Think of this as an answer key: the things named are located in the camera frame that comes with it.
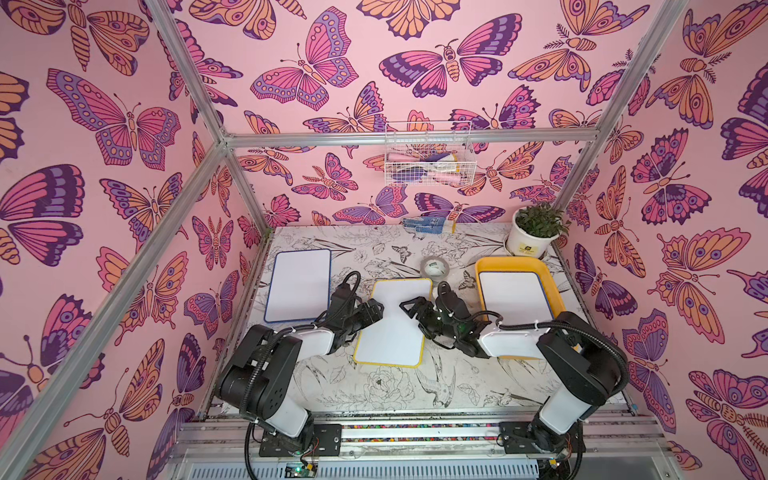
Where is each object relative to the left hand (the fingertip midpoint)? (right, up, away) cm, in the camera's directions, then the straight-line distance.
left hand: (378, 313), depth 94 cm
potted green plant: (+51, +27, +4) cm, 58 cm away
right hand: (+8, +3, -7) cm, 10 cm away
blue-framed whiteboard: (+46, +4, +3) cm, 46 cm away
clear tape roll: (+20, +14, +12) cm, 27 cm away
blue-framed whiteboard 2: (-28, +8, +9) cm, 30 cm away
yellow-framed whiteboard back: (+5, -9, 0) cm, 10 cm away
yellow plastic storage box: (+50, +15, +10) cm, 53 cm away
